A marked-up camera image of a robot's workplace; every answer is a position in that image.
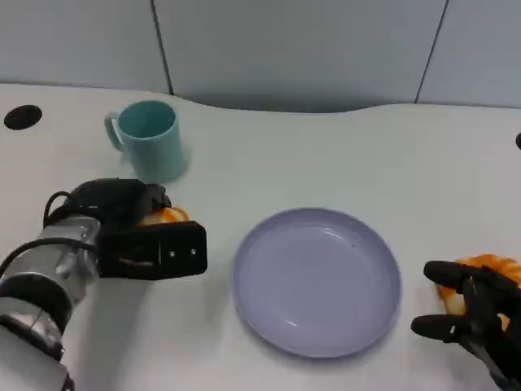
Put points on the pale green mug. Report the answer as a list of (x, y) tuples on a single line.
[(158, 150)]

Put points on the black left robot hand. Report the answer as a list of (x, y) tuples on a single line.
[(114, 199)]

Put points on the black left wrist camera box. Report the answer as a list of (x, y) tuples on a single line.
[(163, 252)]

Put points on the orange white toy bread roll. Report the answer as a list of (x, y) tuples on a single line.
[(488, 262), (171, 216)]

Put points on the lilac plate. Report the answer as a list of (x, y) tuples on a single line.
[(315, 281)]

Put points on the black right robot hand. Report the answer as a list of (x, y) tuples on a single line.
[(484, 317)]

